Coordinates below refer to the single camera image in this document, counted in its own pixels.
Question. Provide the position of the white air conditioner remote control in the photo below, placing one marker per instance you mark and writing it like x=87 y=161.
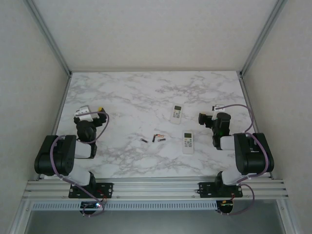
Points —
x=188 y=143
x=176 y=114

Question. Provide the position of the black white AAA battery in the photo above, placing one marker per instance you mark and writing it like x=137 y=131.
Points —
x=161 y=140
x=144 y=140

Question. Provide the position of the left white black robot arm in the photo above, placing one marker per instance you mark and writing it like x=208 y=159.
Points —
x=58 y=156

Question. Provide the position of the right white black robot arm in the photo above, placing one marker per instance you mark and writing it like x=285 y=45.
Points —
x=253 y=156

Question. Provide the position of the small circuit board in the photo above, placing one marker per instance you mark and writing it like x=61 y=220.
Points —
x=91 y=205
x=225 y=204

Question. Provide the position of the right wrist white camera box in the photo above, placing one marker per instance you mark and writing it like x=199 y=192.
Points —
x=216 y=108

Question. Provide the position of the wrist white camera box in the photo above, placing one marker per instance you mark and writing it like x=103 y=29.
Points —
x=216 y=108
x=84 y=109

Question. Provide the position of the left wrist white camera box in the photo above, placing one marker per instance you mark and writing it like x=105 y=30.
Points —
x=84 y=109

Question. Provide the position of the aluminium table side rail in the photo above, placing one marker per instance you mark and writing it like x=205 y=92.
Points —
x=248 y=102
x=61 y=109

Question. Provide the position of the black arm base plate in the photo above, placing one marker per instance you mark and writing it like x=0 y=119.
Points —
x=206 y=190
x=107 y=190

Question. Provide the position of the aluminium mounting rail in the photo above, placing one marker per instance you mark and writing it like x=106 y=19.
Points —
x=156 y=189

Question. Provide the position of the aluminium frame post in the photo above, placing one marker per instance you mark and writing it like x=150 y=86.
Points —
x=48 y=36
x=263 y=36

